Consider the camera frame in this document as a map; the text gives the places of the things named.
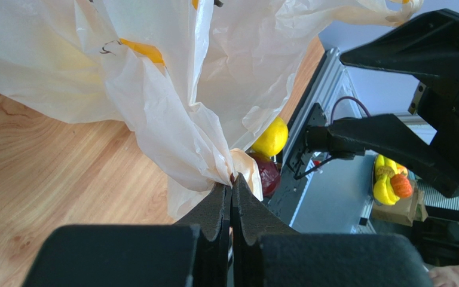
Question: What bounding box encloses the brown cardboard box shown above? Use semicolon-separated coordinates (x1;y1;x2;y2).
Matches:
371;180;428;227

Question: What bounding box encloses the dark red fake apple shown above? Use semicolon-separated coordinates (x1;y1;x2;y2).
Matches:
248;152;281;197

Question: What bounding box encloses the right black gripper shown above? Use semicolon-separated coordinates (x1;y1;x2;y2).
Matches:
327;9;459;198

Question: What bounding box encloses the translucent white plastic bag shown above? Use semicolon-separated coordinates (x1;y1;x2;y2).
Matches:
0;1;423;219

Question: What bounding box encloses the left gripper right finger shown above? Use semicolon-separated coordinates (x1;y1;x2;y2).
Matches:
231;175;432;286

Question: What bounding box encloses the bowl of fake fruits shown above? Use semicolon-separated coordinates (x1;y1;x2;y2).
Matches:
372;154;414;206

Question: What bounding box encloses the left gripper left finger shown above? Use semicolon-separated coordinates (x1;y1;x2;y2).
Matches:
23;184;231;286

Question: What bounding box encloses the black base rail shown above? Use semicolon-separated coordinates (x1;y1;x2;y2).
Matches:
265;103;327;225

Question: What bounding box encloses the person hand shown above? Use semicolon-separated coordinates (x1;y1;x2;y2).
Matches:
428;267;459;287

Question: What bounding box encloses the yellow fake lemon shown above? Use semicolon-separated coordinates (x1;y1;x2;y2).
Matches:
251;117;289;157

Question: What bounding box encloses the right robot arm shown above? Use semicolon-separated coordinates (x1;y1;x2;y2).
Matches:
305;9;459;198

